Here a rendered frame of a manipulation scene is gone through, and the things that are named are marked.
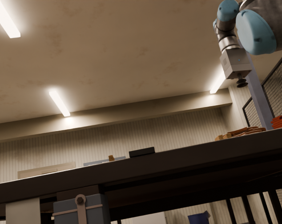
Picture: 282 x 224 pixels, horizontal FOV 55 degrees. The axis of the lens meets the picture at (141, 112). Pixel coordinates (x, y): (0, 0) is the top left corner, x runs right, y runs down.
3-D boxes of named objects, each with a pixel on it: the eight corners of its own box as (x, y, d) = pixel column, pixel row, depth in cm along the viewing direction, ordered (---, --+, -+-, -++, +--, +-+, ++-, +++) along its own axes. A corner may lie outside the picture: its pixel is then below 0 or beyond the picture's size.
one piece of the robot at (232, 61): (233, 53, 120) (244, 86, 114) (214, 54, 118) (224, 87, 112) (243, 39, 111) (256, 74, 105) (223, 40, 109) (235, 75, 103)
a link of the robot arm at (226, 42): (215, 47, 117) (233, 46, 118) (219, 56, 115) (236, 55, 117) (223, 36, 110) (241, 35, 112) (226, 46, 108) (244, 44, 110)
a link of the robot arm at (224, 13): (245, -8, 102) (240, 12, 112) (215, 0, 104) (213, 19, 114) (251, 9, 99) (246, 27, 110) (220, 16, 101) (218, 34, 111)
